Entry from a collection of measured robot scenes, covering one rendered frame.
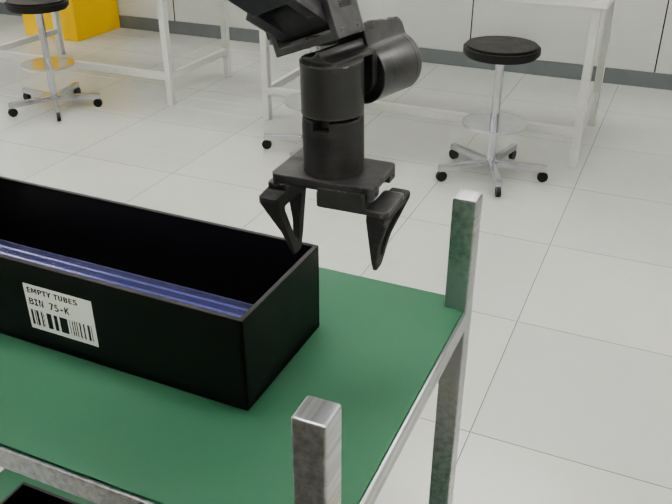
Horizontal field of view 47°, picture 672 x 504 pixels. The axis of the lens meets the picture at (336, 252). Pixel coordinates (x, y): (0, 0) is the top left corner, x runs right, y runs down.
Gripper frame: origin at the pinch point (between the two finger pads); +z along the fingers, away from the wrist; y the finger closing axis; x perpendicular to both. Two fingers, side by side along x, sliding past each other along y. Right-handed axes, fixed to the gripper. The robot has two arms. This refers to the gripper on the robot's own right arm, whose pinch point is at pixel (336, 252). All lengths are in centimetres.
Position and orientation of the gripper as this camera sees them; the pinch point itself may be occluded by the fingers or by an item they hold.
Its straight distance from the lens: 78.1
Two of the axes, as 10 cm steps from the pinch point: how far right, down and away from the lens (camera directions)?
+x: -4.0, 4.6, -7.9
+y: -9.1, -1.8, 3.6
